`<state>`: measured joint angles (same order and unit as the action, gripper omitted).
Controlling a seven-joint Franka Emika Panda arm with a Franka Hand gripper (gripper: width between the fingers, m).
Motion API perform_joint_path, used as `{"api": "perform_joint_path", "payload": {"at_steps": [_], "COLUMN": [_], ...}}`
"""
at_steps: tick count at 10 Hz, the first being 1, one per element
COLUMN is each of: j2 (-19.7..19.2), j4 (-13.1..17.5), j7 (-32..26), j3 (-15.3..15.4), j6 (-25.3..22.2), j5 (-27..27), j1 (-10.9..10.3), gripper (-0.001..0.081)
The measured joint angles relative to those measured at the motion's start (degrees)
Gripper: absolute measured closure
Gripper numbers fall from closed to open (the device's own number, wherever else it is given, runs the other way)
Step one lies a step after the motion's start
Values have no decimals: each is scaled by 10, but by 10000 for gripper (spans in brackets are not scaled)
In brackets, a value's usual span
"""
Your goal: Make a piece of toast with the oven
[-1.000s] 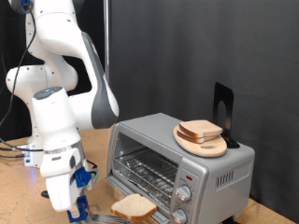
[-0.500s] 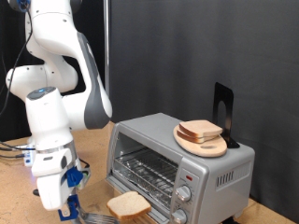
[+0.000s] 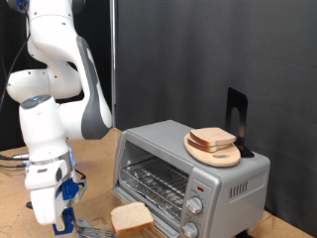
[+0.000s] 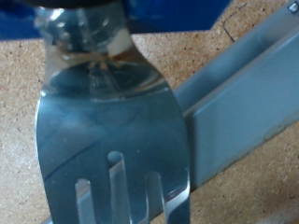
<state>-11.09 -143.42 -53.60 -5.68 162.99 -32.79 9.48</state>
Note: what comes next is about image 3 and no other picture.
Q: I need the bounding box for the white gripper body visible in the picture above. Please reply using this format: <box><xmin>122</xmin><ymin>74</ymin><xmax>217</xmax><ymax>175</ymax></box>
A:
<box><xmin>24</xmin><ymin>159</ymin><xmax>78</xmax><ymax>226</ymax></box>

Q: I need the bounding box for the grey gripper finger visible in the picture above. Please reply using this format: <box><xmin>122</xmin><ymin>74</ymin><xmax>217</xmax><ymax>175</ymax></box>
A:
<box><xmin>53</xmin><ymin>219</ymin><xmax>67</xmax><ymax>232</ymax></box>

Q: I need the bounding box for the metal spatula with blue block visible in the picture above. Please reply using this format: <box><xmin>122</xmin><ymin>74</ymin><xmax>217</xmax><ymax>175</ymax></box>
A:
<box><xmin>25</xmin><ymin>200</ymin><xmax>117</xmax><ymax>238</ymax></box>

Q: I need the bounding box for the white bread slice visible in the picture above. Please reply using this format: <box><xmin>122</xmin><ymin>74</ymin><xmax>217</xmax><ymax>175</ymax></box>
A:
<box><xmin>186</xmin><ymin>136</ymin><xmax>232</xmax><ymax>153</ymax></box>
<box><xmin>109</xmin><ymin>201</ymin><xmax>156</xmax><ymax>236</ymax></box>
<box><xmin>189</xmin><ymin>127</ymin><xmax>238</xmax><ymax>147</ymax></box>

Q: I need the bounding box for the glass oven door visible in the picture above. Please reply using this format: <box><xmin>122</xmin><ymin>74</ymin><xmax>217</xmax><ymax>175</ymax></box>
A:
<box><xmin>70</xmin><ymin>189</ymin><xmax>169</xmax><ymax>238</ymax></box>

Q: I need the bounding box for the silver oven knob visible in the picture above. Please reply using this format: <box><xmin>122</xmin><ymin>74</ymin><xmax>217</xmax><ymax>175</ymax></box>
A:
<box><xmin>180</xmin><ymin>221</ymin><xmax>200</xmax><ymax>238</ymax></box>
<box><xmin>185</xmin><ymin>196</ymin><xmax>204</xmax><ymax>215</ymax></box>

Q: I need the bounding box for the silver toaster oven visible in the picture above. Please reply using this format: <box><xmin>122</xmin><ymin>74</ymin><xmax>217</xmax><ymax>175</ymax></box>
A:
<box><xmin>111</xmin><ymin>119</ymin><xmax>271</xmax><ymax>238</ymax></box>

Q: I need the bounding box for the vertical metal pole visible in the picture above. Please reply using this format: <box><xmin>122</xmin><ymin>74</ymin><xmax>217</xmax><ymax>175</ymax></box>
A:
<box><xmin>109</xmin><ymin>0</ymin><xmax>118</xmax><ymax>129</ymax></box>

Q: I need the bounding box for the oval wooden cutting board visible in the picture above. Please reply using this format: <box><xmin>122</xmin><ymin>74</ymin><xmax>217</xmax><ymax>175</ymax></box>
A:
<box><xmin>183</xmin><ymin>132</ymin><xmax>242</xmax><ymax>169</ymax></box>

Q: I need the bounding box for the black backdrop curtain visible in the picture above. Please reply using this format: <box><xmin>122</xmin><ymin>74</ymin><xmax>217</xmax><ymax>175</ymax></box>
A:
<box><xmin>0</xmin><ymin>0</ymin><xmax>113</xmax><ymax>152</ymax></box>

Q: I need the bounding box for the black metal bookend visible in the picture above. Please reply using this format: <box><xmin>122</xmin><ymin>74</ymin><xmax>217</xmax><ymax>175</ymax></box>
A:
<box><xmin>225</xmin><ymin>86</ymin><xmax>256</xmax><ymax>159</ymax></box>

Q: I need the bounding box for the dark grey backdrop curtain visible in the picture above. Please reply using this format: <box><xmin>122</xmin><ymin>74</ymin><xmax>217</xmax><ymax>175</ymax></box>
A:
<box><xmin>117</xmin><ymin>0</ymin><xmax>317</xmax><ymax>238</ymax></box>

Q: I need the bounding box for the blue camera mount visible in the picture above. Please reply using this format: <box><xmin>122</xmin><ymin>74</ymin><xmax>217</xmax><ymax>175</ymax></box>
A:
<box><xmin>60</xmin><ymin>178</ymin><xmax>80</xmax><ymax>201</ymax></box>

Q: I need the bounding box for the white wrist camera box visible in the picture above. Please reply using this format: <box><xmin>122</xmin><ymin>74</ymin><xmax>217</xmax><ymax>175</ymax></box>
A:
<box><xmin>70</xmin><ymin>171</ymin><xmax>89</xmax><ymax>203</ymax></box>

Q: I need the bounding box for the black base cable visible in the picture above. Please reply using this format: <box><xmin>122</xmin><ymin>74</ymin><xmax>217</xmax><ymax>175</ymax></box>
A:
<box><xmin>0</xmin><ymin>163</ymin><xmax>28</xmax><ymax>170</ymax></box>

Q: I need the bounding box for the black cable with silver plug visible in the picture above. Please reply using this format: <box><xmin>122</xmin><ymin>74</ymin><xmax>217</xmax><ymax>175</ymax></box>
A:
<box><xmin>0</xmin><ymin>153</ymin><xmax>31</xmax><ymax>162</ymax></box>

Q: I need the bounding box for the metal wire oven rack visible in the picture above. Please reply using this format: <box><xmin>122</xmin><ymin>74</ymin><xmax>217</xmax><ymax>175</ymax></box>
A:
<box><xmin>119</xmin><ymin>157</ymin><xmax>190</xmax><ymax>222</ymax></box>

